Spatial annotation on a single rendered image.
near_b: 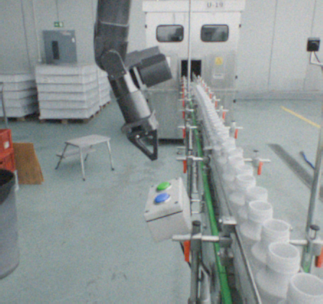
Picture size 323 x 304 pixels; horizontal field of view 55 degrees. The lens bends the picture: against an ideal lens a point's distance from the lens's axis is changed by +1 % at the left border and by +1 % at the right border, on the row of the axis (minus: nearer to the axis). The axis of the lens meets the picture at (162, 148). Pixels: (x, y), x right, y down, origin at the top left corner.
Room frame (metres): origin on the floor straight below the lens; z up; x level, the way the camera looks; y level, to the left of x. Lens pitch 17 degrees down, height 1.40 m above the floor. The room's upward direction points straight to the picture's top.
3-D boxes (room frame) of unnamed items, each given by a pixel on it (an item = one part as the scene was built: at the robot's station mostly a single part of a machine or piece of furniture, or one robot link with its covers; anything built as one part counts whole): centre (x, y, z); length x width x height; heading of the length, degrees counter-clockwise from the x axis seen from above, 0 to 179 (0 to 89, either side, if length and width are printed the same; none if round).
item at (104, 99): (8.58, 2.05, 0.59); 1.25 x 1.03 x 1.17; 178
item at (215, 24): (5.48, -0.47, 1.05); 1.60 x 1.40 x 2.10; 177
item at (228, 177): (0.69, -0.17, 1.08); 0.06 x 0.06 x 0.17
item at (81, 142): (3.68, 0.98, 0.21); 0.61 x 0.47 x 0.41; 50
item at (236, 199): (0.58, -0.17, 1.08); 0.06 x 0.06 x 0.17
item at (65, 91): (6.99, 2.05, 0.59); 1.24 x 1.03 x 1.17; 179
